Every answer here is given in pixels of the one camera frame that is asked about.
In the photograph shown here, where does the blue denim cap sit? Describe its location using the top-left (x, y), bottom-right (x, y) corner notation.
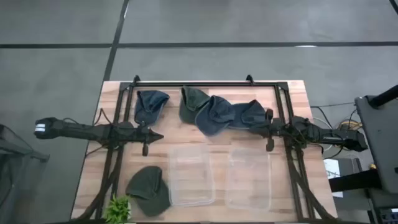
top-left (195, 95), bottom-right (236, 137)
top-left (134, 90), bottom-right (170, 127)
top-left (228, 99), bottom-right (271, 136)

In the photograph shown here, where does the green cap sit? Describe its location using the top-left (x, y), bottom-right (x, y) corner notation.
top-left (178, 85), bottom-right (211, 124)
top-left (125, 166), bottom-right (172, 218)

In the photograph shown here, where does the clear plastic container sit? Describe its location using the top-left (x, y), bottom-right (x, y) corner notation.
top-left (168, 146), bottom-right (216, 207)
top-left (225, 147), bottom-right (272, 211)

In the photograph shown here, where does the grey cart panel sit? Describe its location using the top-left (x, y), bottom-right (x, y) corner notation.
top-left (354, 95), bottom-right (398, 194)

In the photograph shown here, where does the white cable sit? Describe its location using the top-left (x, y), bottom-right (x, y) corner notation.
top-left (312, 116), bottom-right (326, 131)

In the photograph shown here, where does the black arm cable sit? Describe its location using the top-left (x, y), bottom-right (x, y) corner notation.
top-left (92, 108), bottom-right (113, 127)

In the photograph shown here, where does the black floor cable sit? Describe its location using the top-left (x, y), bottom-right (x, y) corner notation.
top-left (310, 101), bottom-right (356, 109)

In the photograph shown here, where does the small green potted plant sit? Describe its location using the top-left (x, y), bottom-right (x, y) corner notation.
top-left (103, 195), bottom-right (132, 224)

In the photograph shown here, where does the black metal table frame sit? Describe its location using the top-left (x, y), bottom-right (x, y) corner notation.
top-left (74, 74), bottom-right (338, 224)

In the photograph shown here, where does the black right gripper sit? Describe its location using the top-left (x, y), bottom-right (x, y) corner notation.
top-left (249, 108), bottom-right (292, 153)

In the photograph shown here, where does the electronics box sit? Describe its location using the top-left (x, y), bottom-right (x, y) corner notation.
top-left (376, 203), bottom-right (398, 224)

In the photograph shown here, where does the black beam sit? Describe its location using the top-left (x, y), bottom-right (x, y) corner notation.
top-left (328, 169), bottom-right (383, 193)

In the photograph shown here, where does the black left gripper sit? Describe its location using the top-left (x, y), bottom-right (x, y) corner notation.
top-left (123, 121), bottom-right (164, 157)

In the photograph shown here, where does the white paper sheet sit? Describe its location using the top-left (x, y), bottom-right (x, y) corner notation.
top-left (323, 158), bottom-right (345, 198)

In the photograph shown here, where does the yellow cable coil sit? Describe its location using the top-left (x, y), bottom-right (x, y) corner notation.
top-left (337, 119), bottom-right (363, 132)

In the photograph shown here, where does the black bar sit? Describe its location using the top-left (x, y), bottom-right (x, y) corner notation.
top-left (368, 84), bottom-right (398, 108)

